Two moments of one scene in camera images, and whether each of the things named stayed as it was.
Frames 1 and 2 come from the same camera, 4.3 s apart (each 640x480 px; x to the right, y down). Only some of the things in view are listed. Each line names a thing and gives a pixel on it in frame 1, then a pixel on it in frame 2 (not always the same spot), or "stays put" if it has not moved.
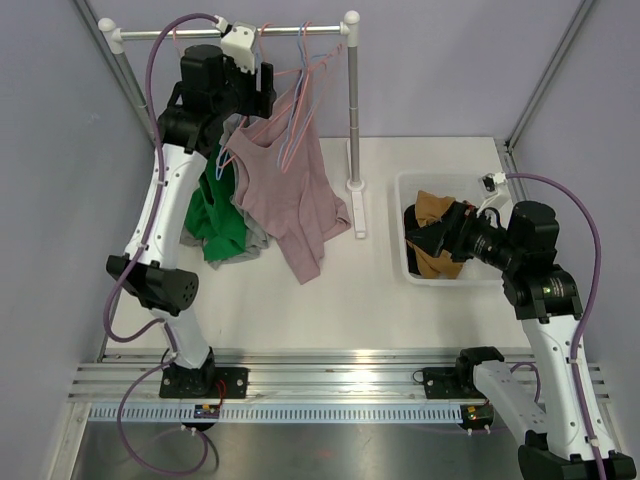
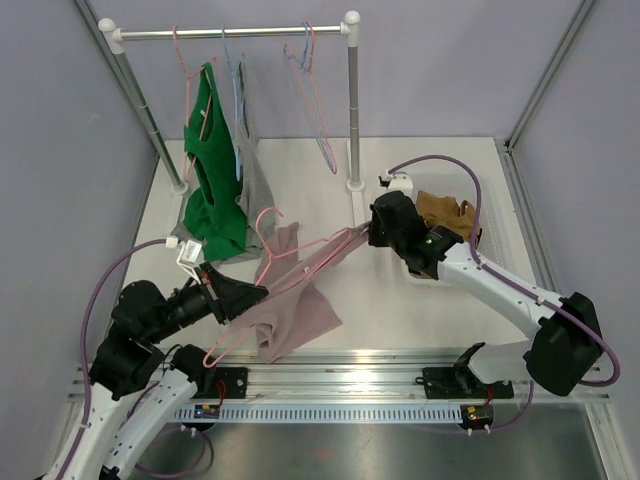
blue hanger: x=217 y=163 to x=236 y=103
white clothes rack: x=112 y=36 stays put
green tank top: x=212 y=214 stays put
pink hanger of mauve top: x=229 y=159 to x=217 y=354
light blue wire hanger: x=305 y=64 to x=308 y=101
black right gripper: x=452 y=233 to x=375 y=238
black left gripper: x=258 y=102 to x=219 y=289
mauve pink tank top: x=283 y=186 to x=293 y=311
